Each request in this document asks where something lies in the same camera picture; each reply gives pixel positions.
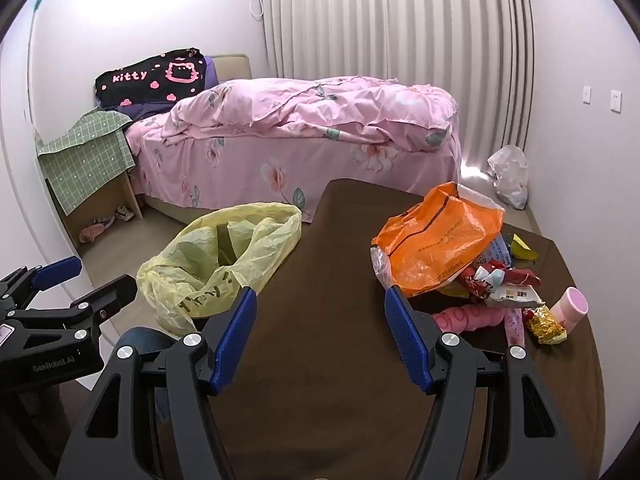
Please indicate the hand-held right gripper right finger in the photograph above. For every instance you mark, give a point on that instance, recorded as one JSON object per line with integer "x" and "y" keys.
{"x": 405, "y": 340}

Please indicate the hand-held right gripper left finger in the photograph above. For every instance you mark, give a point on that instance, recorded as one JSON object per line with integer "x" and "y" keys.
{"x": 235, "y": 340}

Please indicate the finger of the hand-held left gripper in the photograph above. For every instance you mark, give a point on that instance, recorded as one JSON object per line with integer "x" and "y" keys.
{"x": 107, "y": 295}
{"x": 55, "y": 267}

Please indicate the yellow plastic bag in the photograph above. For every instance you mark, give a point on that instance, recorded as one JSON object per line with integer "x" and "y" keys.
{"x": 165, "y": 280}

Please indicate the red snack wrapper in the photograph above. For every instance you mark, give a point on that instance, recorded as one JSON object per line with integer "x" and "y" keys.
{"x": 477, "y": 285}

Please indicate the orange plastic bag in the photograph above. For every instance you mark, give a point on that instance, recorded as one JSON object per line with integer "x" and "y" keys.
{"x": 440, "y": 240}

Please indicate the pink packet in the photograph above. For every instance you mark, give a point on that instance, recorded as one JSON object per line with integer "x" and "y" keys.
{"x": 515, "y": 327}

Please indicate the white snack wrapper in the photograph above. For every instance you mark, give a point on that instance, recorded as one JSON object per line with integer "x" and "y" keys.
{"x": 515, "y": 296}

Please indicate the white printed packet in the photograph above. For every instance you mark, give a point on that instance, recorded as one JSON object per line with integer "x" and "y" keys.
{"x": 500, "y": 250}

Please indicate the red sausage wrapper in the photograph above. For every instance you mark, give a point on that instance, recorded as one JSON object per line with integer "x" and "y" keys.
{"x": 525, "y": 277}

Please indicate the gold foil wrapper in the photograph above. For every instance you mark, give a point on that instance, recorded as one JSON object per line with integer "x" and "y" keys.
{"x": 545, "y": 327}

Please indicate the yellow wrapper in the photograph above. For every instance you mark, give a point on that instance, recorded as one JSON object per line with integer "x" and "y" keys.
{"x": 520, "y": 246}

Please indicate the pink slipper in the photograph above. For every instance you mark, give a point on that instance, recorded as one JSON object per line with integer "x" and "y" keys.
{"x": 92, "y": 233}

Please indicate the pink toy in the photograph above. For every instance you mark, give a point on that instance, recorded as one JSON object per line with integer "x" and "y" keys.
{"x": 465, "y": 319}

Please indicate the white sneaker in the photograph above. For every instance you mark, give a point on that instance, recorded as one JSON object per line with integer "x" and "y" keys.
{"x": 104, "y": 220}
{"x": 125, "y": 213}

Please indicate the wooden nightstand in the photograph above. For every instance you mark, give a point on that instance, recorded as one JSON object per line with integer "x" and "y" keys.
{"x": 95, "y": 205}

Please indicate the green checked cloth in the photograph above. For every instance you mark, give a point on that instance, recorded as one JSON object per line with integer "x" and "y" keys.
{"x": 85, "y": 160}

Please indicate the pink white bottle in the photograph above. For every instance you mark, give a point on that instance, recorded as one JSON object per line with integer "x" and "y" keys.
{"x": 570, "y": 307}

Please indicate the bed with pink floral sheet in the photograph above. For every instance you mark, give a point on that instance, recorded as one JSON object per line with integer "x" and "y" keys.
{"x": 240, "y": 160}

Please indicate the white plastic bag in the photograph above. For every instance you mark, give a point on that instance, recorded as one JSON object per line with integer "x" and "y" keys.
{"x": 510, "y": 175}

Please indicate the black cat-print pillow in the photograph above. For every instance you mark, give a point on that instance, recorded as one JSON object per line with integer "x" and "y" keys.
{"x": 145, "y": 80}

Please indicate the pink floral duvet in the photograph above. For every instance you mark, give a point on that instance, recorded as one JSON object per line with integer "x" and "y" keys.
{"x": 325, "y": 105}

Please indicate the beige headboard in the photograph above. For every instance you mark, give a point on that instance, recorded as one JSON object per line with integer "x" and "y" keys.
{"x": 232, "y": 67}

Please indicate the beige striped curtain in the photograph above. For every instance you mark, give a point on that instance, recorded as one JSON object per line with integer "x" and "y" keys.
{"x": 400, "y": 25}

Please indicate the green wall hook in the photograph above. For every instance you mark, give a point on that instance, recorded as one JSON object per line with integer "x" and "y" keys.
{"x": 36, "y": 6}

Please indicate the white wall socket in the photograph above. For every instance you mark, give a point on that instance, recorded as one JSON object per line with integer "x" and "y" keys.
{"x": 587, "y": 94}
{"x": 615, "y": 101}

